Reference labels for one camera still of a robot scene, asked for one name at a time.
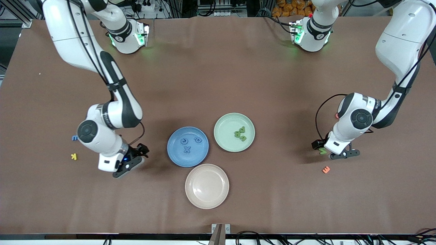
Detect aluminium frame post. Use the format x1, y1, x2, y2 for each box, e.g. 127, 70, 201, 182
0, 0, 33, 28

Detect blue plate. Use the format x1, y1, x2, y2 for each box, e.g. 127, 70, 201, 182
167, 127, 209, 167

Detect long white power strip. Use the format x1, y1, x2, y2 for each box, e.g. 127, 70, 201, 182
214, 10, 247, 17

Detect black table edge rail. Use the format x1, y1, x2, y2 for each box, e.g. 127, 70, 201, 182
0, 233, 436, 241

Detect green plate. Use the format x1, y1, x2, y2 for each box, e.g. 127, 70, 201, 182
214, 113, 255, 152

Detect black cable bundle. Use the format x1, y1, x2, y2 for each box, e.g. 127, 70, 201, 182
235, 231, 436, 245

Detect orange snack bags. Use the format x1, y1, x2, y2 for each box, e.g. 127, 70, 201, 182
272, 0, 314, 17

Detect beige plate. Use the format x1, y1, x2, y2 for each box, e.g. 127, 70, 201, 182
185, 164, 230, 209

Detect brown table cover sheet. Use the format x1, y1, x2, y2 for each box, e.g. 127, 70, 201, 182
0, 16, 436, 235

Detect white power strip with plugs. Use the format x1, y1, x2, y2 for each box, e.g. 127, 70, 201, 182
131, 0, 155, 12

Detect metal table edge bracket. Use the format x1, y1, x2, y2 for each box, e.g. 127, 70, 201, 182
211, 223, 231, 245

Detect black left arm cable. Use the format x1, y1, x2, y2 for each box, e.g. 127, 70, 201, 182
315, 0, 436, 141

